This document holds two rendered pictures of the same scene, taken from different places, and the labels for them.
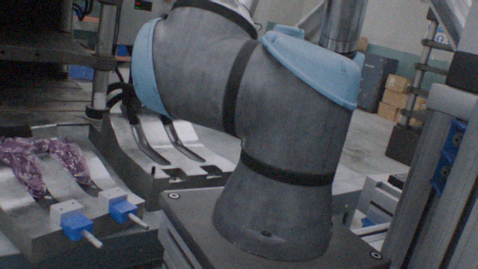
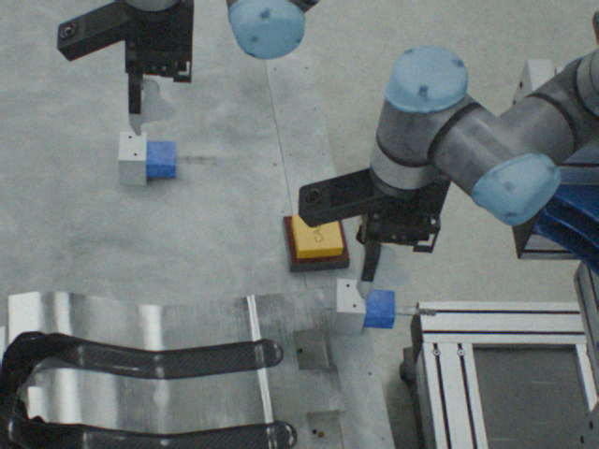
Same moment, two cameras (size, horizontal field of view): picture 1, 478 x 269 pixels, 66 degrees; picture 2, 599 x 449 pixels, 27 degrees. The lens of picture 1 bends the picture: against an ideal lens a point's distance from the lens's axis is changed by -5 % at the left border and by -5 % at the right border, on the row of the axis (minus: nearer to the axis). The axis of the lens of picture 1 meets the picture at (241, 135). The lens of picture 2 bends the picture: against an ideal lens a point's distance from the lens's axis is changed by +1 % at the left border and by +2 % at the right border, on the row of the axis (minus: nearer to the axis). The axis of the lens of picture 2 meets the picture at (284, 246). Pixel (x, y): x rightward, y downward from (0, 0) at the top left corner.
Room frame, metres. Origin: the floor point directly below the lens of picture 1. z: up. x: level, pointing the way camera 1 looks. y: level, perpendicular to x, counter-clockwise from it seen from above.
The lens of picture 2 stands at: (0.67, 0.76, 2.15)
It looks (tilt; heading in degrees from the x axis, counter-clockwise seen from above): 55 degrees down; 296
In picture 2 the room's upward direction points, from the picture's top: 8 degrees clockwise
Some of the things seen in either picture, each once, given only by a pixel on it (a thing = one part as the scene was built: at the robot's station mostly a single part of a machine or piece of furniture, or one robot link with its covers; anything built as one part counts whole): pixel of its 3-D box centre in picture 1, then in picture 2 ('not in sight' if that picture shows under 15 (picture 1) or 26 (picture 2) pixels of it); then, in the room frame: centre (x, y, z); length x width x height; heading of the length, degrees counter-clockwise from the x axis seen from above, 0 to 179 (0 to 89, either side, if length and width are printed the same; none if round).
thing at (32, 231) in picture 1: (33, 169); not in sight; (0.79, 0.46, 0.86); 0.50 x 0.26 x 0.11; 57
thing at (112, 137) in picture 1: (156, 145); (124, 412); (1.09, 0.24, 0.87); 0.50 x 0.26 x 0.14; 40
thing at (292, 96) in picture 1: (296, 97); not in sight; (0.44, -0.05, 1.20); 0.13 x 0.12 x 0.14; 74
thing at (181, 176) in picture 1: (173, 178); (328, 439); (0.87, 0.14, 0.87); 0.05 x 0.05 x 0.04; 40
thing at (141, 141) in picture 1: (157, 132); (138, 398); (1.07, 0.24, 0.92); 0.35 x 0.16 x 0.09; 40
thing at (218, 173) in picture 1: (210, 175); (313, 356); (0.94, 0.06, 0.87); 0.05 x 0.05 x 0.04; 40
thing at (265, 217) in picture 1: (280, 191); not in sight; (0.44, -0.06, 1.09); 0.15 x 0.15 x 0.10
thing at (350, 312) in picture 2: not in sight; (385, 309); (0.91, -0.08, 0.83); 0.13 x 0.05 x 0.05; 31
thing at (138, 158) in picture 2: not in sight; (168, 159); (1.28, -0.12, 0.83); 0.13 x 0.05 x 0.05; 34
